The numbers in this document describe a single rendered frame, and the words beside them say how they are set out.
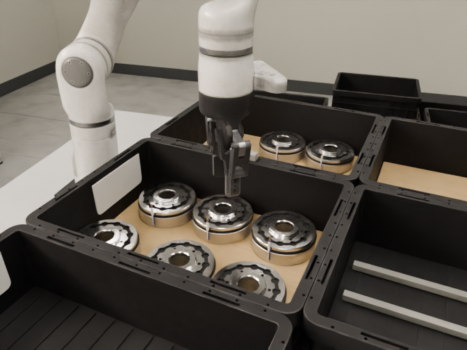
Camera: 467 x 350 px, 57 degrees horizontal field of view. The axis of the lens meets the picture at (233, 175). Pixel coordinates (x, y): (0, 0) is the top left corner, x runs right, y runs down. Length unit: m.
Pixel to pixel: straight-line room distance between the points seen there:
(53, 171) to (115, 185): 0.51
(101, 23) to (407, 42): 3.04
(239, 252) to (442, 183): 0.46
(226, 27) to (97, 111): 0.42
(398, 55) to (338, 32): 0.50
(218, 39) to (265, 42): 3.27
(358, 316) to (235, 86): 0.35
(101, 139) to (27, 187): 0.35
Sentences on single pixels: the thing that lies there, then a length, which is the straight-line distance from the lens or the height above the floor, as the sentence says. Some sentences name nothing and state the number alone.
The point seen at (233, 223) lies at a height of 0.86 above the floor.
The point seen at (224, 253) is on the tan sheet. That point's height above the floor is 0.83.
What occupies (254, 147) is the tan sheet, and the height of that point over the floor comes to 0.83.
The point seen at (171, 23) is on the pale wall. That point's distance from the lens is 4.07.
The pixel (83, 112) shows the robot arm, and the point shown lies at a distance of 0.90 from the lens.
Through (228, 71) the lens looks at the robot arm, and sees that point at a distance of 0.56.
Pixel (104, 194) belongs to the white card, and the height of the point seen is 0.89.
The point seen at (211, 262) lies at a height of 0.86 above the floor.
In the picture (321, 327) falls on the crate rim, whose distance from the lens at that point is 0.48.
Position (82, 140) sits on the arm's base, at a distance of 0.93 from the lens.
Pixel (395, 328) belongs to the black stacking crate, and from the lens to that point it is 0.63.
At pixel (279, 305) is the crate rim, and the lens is 0.49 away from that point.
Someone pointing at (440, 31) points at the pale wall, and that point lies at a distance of 3.71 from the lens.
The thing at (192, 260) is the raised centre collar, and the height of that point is 0.87.
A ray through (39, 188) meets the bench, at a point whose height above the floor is 0.70.
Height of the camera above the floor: 1.29
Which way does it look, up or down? 31 degrees down
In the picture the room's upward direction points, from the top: straight up
